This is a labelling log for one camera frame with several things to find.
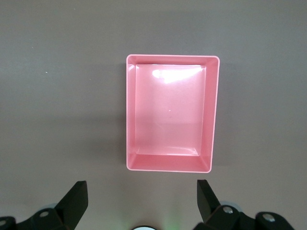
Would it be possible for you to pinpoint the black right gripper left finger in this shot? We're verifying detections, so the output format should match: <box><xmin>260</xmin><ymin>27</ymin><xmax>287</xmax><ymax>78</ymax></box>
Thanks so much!
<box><xmin>0</xmin><ymin>180</ymin><xmax>89</xmax><ymax>230</ymax></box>

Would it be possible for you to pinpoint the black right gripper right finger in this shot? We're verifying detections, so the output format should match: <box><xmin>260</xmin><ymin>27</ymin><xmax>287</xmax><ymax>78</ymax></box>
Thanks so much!
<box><xmin>194</xmin><ymin>179</ymin><xmax>295</xmax><ymax>230</ymax></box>

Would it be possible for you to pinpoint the pink plastic box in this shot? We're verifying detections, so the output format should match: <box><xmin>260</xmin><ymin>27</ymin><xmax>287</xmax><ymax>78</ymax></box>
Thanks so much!
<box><xmin>125</xmin><ymin>54</ymin><xmax>221</xmax><ymax>173</ymax></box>

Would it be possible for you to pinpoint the brown table mat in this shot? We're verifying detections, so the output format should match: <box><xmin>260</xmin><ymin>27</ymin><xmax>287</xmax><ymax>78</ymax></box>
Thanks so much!
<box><xmin>0</xmin><ymin>0</ymin><xmax>307</xmax><ymax>230</ymax></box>

